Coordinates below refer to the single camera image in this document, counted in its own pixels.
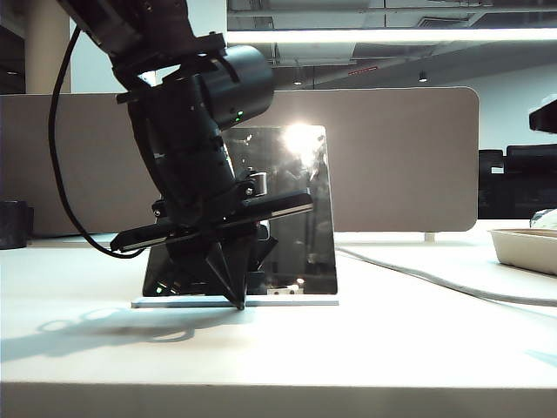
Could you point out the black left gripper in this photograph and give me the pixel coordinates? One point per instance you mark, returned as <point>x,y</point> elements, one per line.
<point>200,222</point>

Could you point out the mirror with white base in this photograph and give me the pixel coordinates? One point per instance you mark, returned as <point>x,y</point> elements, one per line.
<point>300,244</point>

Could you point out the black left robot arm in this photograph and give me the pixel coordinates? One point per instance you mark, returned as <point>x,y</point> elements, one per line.
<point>183,130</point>

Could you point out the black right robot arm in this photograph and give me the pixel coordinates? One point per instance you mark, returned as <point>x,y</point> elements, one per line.
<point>544,116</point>

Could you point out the brown fabric desk partition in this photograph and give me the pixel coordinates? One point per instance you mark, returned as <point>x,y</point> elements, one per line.
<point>391,152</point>

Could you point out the black round container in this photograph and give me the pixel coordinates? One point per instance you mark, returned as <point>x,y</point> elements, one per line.
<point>13,226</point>

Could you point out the red ceiling sign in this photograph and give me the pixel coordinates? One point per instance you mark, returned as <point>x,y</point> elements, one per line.
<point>362,71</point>

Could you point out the narrow black office chair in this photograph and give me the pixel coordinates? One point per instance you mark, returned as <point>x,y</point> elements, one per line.
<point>491,183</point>

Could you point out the long white ceiling light strip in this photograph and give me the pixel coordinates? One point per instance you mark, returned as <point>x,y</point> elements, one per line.
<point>391,35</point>

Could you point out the beige shallow tray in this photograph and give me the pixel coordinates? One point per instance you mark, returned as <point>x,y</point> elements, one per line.
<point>522,254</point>

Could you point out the wide black office chair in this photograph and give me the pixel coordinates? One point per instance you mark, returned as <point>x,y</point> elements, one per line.
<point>533,183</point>

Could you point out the white crumpled cloth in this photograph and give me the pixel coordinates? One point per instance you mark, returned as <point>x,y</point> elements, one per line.
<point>546,219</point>

